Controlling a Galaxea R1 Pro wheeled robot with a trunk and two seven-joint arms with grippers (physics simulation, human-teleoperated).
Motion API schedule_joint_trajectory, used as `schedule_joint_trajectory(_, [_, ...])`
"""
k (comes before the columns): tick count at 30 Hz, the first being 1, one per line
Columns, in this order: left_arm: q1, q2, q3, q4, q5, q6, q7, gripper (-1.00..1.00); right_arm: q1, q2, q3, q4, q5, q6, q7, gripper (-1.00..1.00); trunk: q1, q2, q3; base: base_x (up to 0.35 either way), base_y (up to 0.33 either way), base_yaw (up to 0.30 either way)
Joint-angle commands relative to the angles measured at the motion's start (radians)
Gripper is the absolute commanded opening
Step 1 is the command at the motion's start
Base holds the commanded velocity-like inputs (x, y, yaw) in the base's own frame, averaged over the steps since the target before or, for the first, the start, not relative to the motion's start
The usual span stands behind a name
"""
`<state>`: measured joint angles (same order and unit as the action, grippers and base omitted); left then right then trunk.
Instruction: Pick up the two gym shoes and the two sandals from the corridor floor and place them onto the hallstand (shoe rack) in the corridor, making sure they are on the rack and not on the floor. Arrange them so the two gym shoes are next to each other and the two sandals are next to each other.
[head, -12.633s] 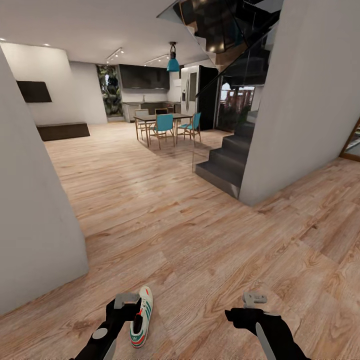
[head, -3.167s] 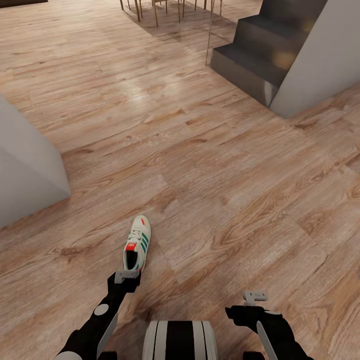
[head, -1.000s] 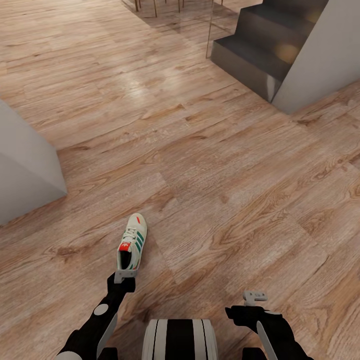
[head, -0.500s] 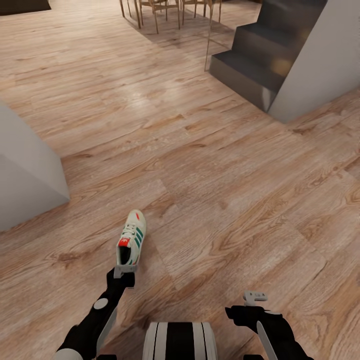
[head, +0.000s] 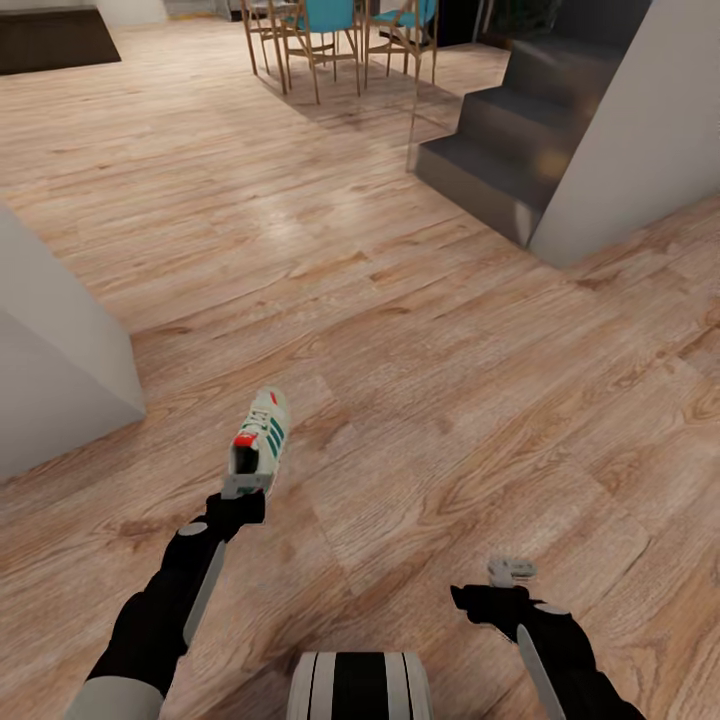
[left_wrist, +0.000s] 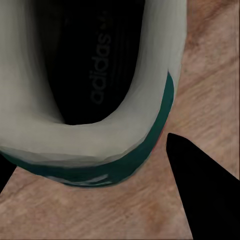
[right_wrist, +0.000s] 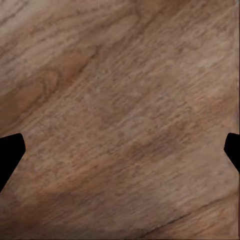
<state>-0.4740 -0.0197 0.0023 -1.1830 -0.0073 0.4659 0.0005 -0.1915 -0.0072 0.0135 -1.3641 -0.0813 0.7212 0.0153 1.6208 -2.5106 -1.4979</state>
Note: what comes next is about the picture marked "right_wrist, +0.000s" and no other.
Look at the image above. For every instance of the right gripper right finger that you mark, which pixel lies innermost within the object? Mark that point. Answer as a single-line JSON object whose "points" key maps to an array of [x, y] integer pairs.
{"points": [[232, 149]]}

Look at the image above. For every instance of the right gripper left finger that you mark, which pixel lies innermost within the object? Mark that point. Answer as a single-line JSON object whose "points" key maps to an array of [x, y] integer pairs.
{"points": [[12, 148]]}

